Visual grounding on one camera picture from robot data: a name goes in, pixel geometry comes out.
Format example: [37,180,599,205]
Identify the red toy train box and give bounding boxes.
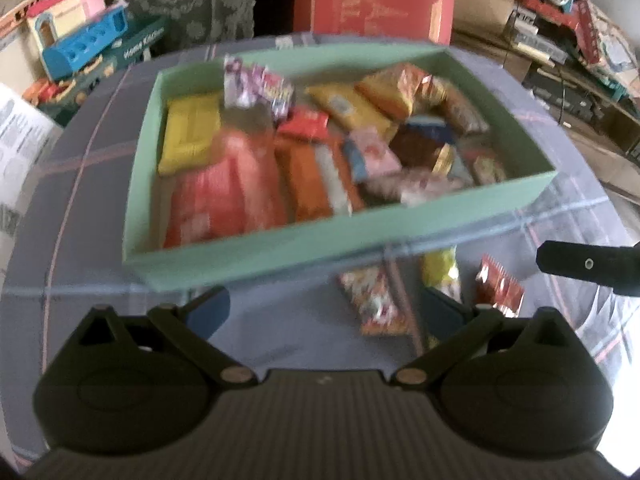
[575,0,616,61]

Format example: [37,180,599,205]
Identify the brown shiny snack packet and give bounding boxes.
[390,120,456,171]

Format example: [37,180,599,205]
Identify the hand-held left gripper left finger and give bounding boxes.
[62,285,253,390]

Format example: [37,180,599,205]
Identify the orange white printed snack packet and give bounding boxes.
[340,267,416,336]

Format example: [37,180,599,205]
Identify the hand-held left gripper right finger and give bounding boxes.
[392,287,583,390]

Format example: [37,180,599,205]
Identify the pink toy house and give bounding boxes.
[27,0,111,46]

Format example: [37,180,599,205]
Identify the orange toy car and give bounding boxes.
[22,80,71,106]

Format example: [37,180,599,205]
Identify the silver purple snack packet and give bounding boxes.
[222,55,296,121]

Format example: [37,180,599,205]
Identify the yellow-brown snack bar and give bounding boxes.
[306,84,396,141]

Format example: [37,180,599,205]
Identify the dark patterned cloth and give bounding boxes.
[125,0,256,61]

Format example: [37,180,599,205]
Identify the blue plastic toy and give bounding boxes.
[42,2,133,81]

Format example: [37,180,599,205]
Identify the orange white-label snack packet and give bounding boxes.
[420,77,488,133]

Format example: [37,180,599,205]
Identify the white printed cardboard box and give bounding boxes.
[0,82,63,241]

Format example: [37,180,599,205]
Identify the green toy kitchen box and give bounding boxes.
[40,15,168,126]

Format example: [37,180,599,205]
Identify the long orange-red snack packet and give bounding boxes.
[274,135,366,221]

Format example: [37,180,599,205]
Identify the large red snack packet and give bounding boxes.
[165,132,288,248]

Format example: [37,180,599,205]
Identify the yellow snack packet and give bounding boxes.
[157,92,223,176]

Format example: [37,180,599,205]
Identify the wooden shelf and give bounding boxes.
[500,0,640,156]

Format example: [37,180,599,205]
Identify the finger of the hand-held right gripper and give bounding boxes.
[536,240,640,298]

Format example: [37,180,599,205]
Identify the yellow-green cartoon snack packet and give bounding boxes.
[420,247,463,306]

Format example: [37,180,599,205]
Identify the orange crinkled snack packet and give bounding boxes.
[357,64,431,121]

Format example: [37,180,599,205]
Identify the red shiny snack packet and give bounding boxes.
[475,255,526,318]

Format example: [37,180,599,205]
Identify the small pink snack packet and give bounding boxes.
[342,127,403,183]

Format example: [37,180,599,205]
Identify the green cardboard box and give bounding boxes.
[122,42,558,291]

